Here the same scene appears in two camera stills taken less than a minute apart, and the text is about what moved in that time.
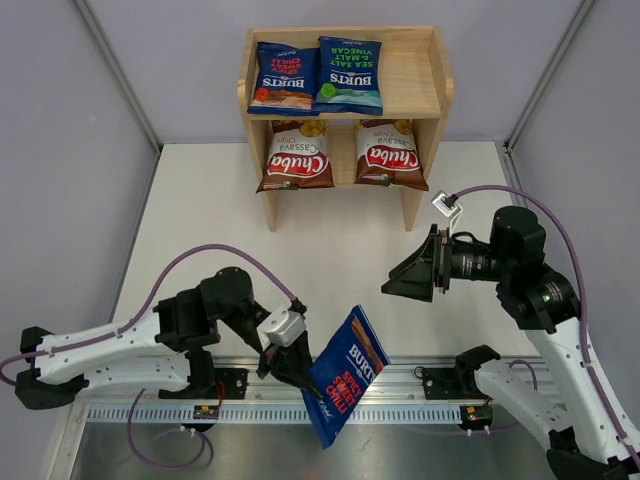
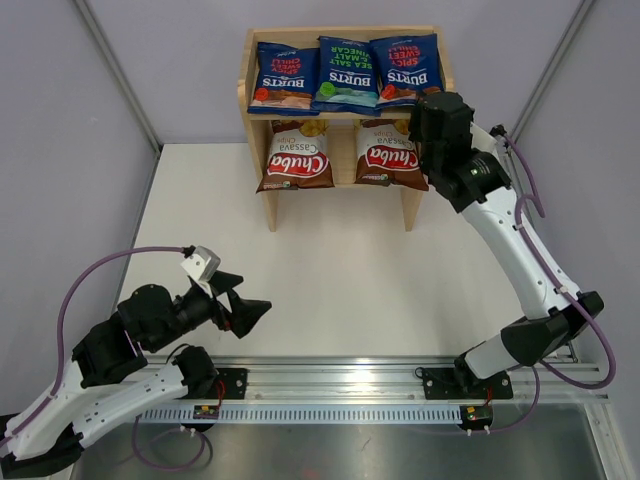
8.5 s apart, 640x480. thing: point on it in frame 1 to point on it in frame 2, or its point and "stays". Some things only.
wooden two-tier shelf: (336, 106) stays
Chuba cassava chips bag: (297, 156) stays
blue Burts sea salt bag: (349, 79) stays
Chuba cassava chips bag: (387, 154) stays
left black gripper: (291, 363) to (245, 313)
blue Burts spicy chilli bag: (346, 373) to (407, 67)
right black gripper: (431, 265) to (416, 120)
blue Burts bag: (287, 80) stays
